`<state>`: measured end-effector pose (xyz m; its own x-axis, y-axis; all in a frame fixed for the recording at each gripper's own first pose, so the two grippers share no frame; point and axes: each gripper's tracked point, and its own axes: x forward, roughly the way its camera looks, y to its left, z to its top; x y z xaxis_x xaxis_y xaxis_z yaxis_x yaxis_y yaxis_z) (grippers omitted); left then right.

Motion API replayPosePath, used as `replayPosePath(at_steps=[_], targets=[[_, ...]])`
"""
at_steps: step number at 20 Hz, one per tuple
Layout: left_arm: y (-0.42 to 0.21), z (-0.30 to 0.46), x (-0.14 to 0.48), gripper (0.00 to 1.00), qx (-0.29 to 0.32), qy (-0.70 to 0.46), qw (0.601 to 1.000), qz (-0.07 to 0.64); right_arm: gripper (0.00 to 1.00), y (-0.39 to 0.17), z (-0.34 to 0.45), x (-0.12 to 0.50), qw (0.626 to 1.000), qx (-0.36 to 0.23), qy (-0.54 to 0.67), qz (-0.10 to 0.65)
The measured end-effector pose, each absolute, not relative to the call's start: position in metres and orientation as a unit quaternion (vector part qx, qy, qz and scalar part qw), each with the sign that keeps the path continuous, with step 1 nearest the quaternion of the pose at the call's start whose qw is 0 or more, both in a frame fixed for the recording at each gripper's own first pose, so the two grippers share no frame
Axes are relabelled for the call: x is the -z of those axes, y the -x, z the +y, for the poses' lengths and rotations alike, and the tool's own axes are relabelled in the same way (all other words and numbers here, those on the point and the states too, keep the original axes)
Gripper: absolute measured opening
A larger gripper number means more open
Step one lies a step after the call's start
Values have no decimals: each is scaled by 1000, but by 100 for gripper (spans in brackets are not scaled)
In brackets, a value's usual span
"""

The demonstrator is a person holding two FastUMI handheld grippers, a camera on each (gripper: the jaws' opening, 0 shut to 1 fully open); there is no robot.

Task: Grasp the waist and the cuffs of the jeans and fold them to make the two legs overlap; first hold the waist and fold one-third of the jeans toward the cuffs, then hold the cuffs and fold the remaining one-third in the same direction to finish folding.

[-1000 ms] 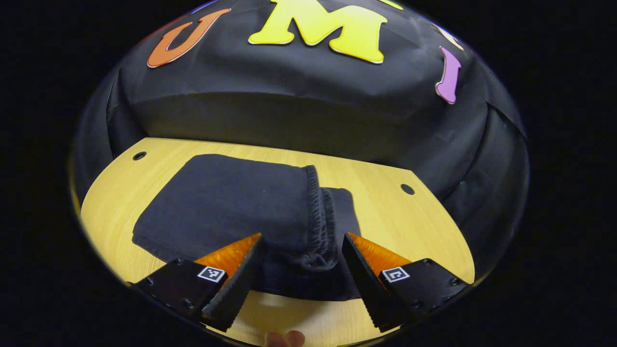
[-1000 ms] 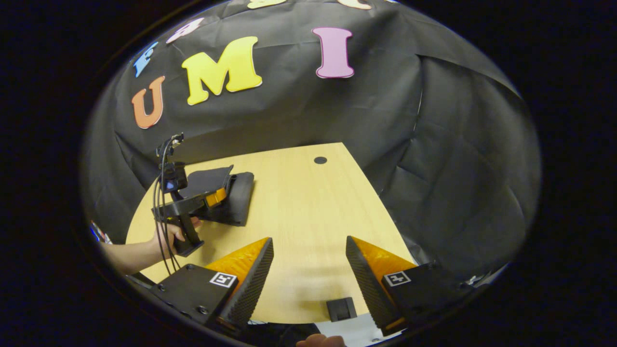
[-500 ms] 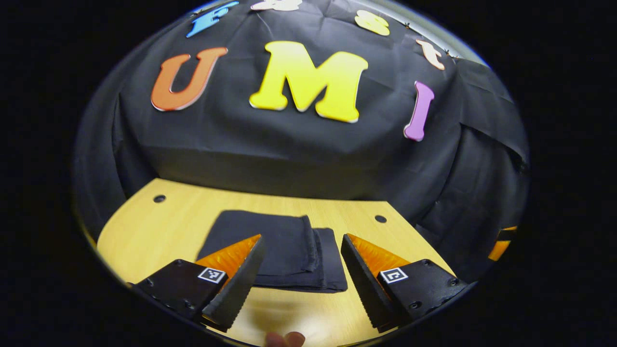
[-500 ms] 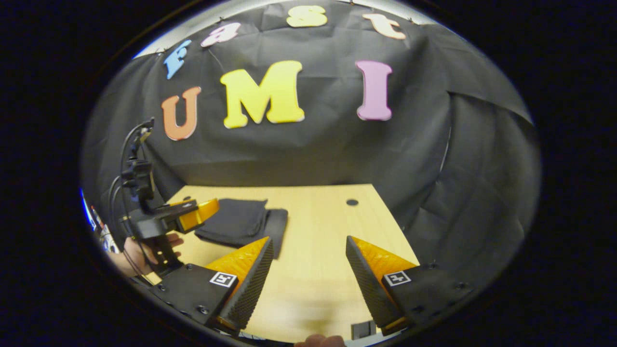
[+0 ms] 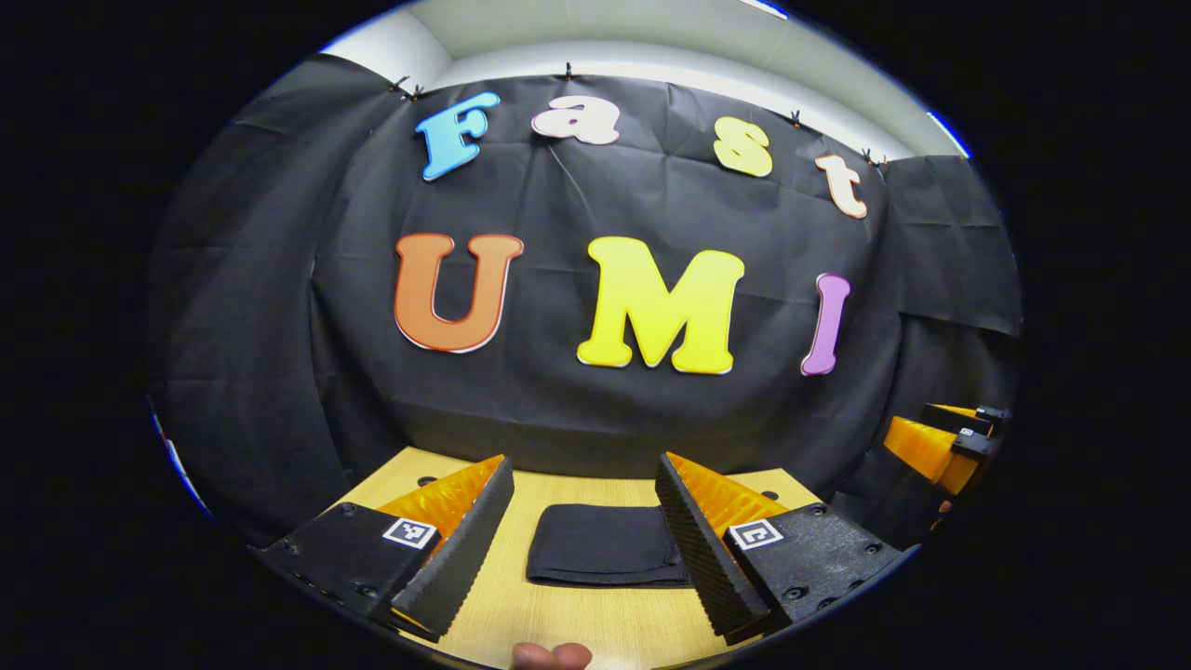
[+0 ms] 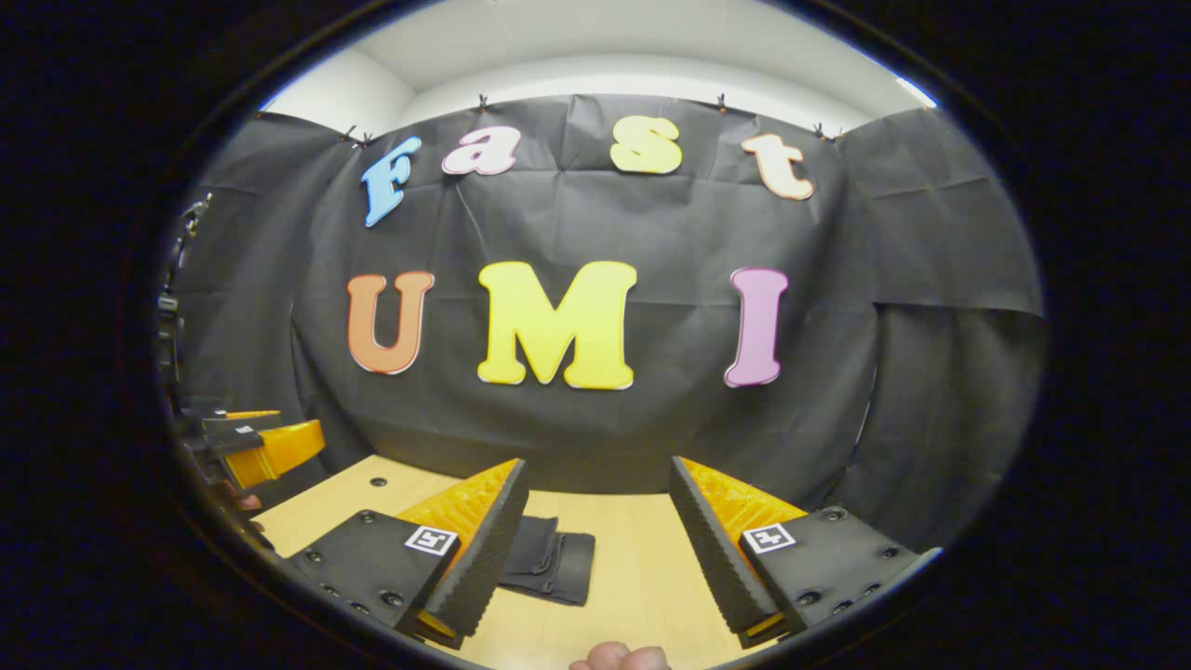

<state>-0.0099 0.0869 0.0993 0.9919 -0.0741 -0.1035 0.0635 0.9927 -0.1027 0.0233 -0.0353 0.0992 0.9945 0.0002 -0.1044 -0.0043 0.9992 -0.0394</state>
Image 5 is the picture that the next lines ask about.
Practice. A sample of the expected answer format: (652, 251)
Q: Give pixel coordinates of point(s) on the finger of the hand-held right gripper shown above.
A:
(972, 447)
(991, 419)

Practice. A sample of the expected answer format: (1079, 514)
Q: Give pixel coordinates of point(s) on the dark grey jeans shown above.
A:
(600, 544)

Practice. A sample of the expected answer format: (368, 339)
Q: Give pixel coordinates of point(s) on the black backdrop cloth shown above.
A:
(558, 419)

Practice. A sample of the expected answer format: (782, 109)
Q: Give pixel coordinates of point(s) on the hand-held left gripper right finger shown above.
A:
(693, 549)

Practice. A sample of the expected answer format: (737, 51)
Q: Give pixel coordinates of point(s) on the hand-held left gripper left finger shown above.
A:
(470, 549)

